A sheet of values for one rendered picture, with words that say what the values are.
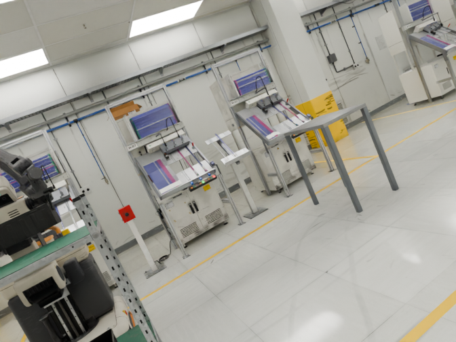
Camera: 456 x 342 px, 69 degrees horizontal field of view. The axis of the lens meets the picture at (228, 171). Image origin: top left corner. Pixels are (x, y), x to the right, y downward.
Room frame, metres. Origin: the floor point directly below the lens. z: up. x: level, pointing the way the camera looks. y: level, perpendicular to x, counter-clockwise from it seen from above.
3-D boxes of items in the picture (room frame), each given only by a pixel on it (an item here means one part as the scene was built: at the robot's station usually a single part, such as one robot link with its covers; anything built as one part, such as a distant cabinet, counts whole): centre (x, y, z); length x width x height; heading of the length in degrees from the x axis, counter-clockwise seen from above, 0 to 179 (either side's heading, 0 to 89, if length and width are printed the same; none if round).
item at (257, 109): (4.58, -0.77, 0.65); 1.01 x 0.73 x 1.29; 20
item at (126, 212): (3.57, 1.18, 0.39); 0.24 x 0.24 x 0.78; 20
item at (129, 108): (4.40, 0.77, 1.82); 0.68 x 0.30 x 0.20; 110
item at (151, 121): (4.15, 0.57, 1.52); 0.51 x 0.13 x 0.27; 110
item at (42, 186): (1.69, 0.88, 1.22); 0.10 x 0.07 x 0.07; 110
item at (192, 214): (4.25, 0.66, 0.31); 0.70 x 0.65 x 0.62; 110
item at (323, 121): (3.05, -0.97, 0.40); 0.70 x 0.45 x 0.80; 15
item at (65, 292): (2.00, 1.23, 0.68); 0.28 x 0.27 x 0.25; 110
